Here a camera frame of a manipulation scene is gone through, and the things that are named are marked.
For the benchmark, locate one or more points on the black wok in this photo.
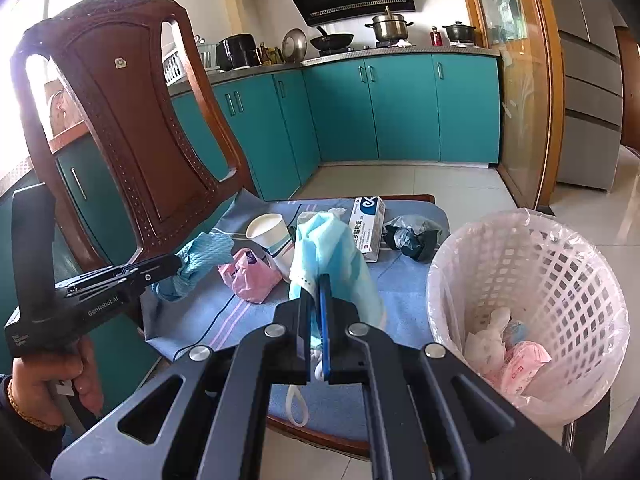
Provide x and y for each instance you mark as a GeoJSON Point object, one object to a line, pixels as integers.
{"type": "Point", "coordinates": [326, 42]}

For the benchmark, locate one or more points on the dark crumpled plastic bag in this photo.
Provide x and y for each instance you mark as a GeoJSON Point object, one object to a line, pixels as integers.
{"type": "Point", "coordinates": [416, 237]}

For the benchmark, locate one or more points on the steel pot lid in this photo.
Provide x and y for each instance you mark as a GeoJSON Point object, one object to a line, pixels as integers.
{"type": "Point", "coordinates": [294, 46]}

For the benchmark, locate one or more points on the white toothpaste box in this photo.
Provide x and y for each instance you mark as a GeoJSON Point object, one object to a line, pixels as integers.
{"type": "Point", "coordinates": [366, 222]}

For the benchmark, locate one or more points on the blue striped seat cloth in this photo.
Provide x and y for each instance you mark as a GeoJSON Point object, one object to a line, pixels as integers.
{"type": "Point", "coordinates": [211, 314]}

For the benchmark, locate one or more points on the small pink snack wrapper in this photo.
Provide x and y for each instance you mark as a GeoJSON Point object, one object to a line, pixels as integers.
{"type": "Point", "coordinates": [250, 278]}

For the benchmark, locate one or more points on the white lattice waste basket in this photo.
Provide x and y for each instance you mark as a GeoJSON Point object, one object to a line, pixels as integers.
{"type": "Point", "coordinates": [526, 267]}

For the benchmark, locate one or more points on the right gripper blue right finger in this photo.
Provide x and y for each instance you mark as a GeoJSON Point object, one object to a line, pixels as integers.
{"type": "Point", "coordinates": [325, 304]}

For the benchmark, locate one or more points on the wooden glass sliding door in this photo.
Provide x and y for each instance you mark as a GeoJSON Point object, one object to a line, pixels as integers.
{"type": "Point", "coordinates": [532, 98]}

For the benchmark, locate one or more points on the white plastic bag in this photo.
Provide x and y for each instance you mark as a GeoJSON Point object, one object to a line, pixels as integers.
{"type": "Point", "coordinates": [482, 344]}

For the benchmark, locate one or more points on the red bottle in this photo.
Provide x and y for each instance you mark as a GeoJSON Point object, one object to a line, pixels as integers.
{"type": "Point", "coordinates": [436, 37]}

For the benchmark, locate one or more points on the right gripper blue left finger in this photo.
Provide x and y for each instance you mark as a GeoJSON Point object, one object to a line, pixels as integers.
{"type": "Point", "coordinates": [303, 332]}

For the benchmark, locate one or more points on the light blue face mask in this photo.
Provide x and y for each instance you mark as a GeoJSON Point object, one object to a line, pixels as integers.
{"type": "Point", "coordinates": [323, 244]}

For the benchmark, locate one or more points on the large pink printed plastic bag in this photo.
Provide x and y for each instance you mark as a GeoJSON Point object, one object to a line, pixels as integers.
{"type": "Point", "coordinates": [522, 364]}

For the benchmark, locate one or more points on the teal kitchen cabinets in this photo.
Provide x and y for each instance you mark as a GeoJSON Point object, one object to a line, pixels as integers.
{"type": "Point", "coordinates": [411, 107]}

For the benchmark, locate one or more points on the white paper cup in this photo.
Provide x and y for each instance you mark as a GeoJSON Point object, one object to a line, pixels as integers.
{"type": "Point", "coordinates": [270, 232]}

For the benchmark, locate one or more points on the stainless steel stock pot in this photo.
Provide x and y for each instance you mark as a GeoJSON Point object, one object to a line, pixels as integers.
{"type": "Point", "coordinates": [389, 27]}

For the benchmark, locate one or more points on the blue cleaning cloth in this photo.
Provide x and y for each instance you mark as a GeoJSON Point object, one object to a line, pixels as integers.
{"type": "Point", "coordinates": [197, 258]}

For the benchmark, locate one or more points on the black casserole pot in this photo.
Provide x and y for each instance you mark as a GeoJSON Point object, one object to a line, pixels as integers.
{"type": "Point", "coordinates": [459, 33]}

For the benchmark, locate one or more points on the black air fryer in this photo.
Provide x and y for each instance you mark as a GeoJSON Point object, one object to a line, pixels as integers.
{"type": "Point", "coordinates": [237, 51]}

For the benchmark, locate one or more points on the grey refrigerator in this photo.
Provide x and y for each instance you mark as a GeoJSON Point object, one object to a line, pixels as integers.
{"type": "Point", "coordinates": [593, 87]}

